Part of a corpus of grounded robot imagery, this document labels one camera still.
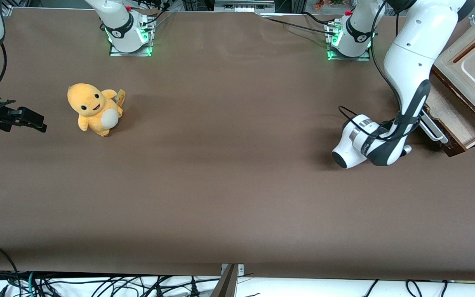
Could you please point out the dark wooden board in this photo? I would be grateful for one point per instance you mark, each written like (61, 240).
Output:
(454, 113)

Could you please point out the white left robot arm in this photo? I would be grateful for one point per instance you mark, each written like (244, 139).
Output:
(410, 53)

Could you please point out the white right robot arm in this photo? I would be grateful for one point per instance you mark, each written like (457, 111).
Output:
(120, 24)

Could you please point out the cream drawer cabinet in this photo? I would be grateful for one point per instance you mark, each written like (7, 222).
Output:
(447, 57)

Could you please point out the yellow plush toy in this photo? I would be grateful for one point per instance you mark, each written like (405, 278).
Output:
(93, 107)

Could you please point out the brown table cover sheet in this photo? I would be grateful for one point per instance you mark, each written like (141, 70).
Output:
(237, 165)

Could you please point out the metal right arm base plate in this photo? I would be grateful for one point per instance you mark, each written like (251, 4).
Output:
(146, 43)

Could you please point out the grey metal rail box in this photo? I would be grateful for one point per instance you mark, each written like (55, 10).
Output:
(243, 5)

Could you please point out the grey support post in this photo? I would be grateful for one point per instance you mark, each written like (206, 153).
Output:
(225, 286)

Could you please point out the metal clamp bracket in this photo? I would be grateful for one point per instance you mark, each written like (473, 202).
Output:
(241, 269)

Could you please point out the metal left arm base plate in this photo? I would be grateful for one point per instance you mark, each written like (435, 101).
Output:
(363, 55)

